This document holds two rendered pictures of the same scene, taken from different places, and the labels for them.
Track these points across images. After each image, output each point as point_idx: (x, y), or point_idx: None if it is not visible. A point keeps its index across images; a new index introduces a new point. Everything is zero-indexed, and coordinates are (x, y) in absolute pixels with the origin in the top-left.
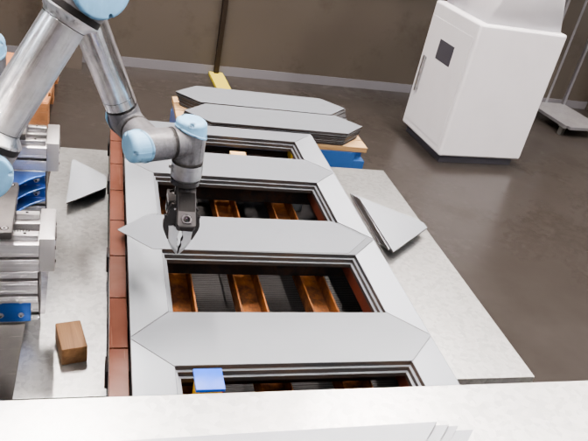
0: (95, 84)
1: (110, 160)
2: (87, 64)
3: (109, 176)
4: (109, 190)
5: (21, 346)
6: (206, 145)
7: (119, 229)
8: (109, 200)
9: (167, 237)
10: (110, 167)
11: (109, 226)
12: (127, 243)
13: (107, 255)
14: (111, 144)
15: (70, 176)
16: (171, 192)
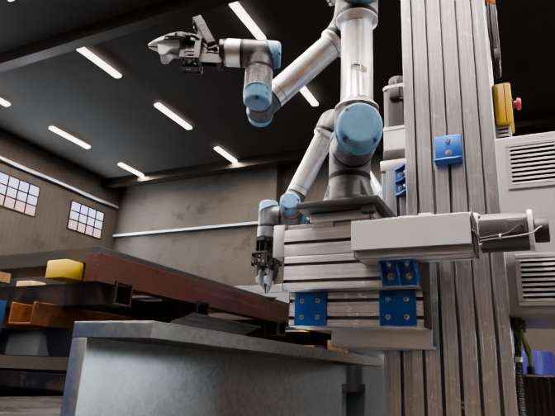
0: (313, 181)
1: (197, 281)
2: (319, 169)
3: (207, 295)
4: (230, 299)
5: (366, 356)
6: (7, 286)
7: (276, 297)
8: (244, 301)
9: (274, 280)
10: (209, 284)
11: (271, 304)
12: (280, 300)
13: (284, 320)
14: (166, 271)
15: (220, 318)
16: (264, 252)
